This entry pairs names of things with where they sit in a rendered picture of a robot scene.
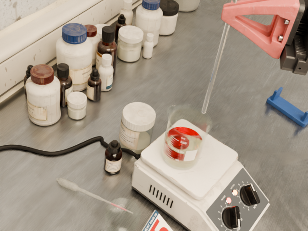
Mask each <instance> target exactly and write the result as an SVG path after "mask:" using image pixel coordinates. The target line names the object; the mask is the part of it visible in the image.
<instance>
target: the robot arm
mask: <svg viewBox="0 0 308 231"><path fill-rule="evenodd" d="M230 4H231V3H227V4H224V5H223V9H222V14H221V19H222V20H223V21H224V22H226V23H227V24H229V25H230V26H232V27H233V28H235V29H236V30H237V31H239V32H240V33H242V34H243V35H245V36H246V37H247V38H249V39H250V40H251V41H252V42H254V43H255V44H256V45H257V46H258V47H260V48H261V49H262V50H263V51H265V52H266V53H267V54H269V55H270V56H271V57H272V58H275V59H280V69H281V70H286V71H292V73H294V74H299V75H304V76H305V75H306V74H307V72H308V0H239V1H237V2H236V5H234V6H230ZM242 15H274V16H273V19H272V22H271V25H263V24H261V23H259V22H256V21H253V20H250V19H248V18H246V17H244V16H242Z"/></svg>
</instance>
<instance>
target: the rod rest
mask: <svg viewBox="0 0 308 231"><path fill-rule="evenodd" d="M282 90H283V88H282V87H280V88H279V89H278V90H275V91H274V93H273V95H272V96H270V97H269V98H267V101H266V102H267V103H268V104H270V105H271V106H273V107H274V108H276V109H277V110H278V111H280V112H281V113H283V114H284V115H286V116H287V117H288V118H290V119H291V120H293V121H294V122H296V123H297V124H298V125H300V126H301V127H305V126H306V125H307V124H308V111H306V112H305V113H304V112H302V111H301V110H299V109H298V108H297V107H295V106H294V105H292V104H291V103H289V102H288V101H286V100H285V99H283V98H282V97H281V96H280V94H281V92H282Z"/></svg>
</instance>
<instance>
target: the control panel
mask: <svg viewBox="0 0 308 231"><path fill-rule="evenodd" d="M248 184H253V186H254V188H255V190H256V192H257V195H258V197H259V199H260V203H258V204H255V205H251V206H247V205H246V204H244V203H243V201H242V200H241V197H240V190H241V188H242V187H243V186H245V185H248ZM234 190H236V191H237V195H234V193H233V191H234ZM227 198H230V199H231V202H230V203H228V202H227ZM268 203H269V201H268V200H267V198H266V197H265V196H264V195H263V193H262V192H261V191H260V189H259V188H258V187H257V185H256V184H255V183H254V181H253V180H252V179H251V177H250V176H249V174H248V173H247V172H246V171H245V170H244V168H242V169H241V170H240V171H239V172H238V173H237V175H236V176H235V177H234V178H233V179H232V181H231V182H230V183H229V184H228V185H227V187H226V188H225V189H224V190H223V192H222V193H221V194H220V195H219V196H218V198H217V199H216V200H215V201H214V202H213V203H212V204H211V206H210V207H209V208H208V209H207V211H206V214H207V215H208V217H209V218H210V219H211V220H212V222H213V223H214V224H215V226H216V227H217V228H218V230H219V231H249V230H250V229H251V227H252V226H253V225H254V223H255V221H256V220H257V219H258V217H259V216H260V215H261V213H262V212H263V210H264V209H265V207H266V206H267V204H268ZM233 206H238V207H239V210H240V221H241V227H240V228H237V229H229V228H227V227H226V226H225V224H224V222H223V219H222V213H223V211H224V209H226V208H229V207H233Z"/></svg>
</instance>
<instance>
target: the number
mask: <svg viewBox="0 0 308 231"><path fill-rule="evenodd" d="M149 231H171V230H170V229H169V227H168V226H167V225H166V224H165V222H164V221H163V220H162V219H161V218H160V216H159V215H158V216H157V217H156V219H155V221H154V222H153V224H152V225H151V227H150V229H149Z"/></svg>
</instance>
